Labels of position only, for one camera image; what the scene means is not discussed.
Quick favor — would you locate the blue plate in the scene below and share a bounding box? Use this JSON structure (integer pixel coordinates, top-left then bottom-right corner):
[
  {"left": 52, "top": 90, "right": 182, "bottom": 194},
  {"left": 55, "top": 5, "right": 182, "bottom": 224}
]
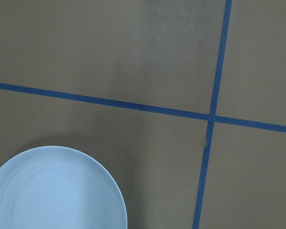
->
[{"left": 0, "top": 146, "right": 128, "bottom": 229}]

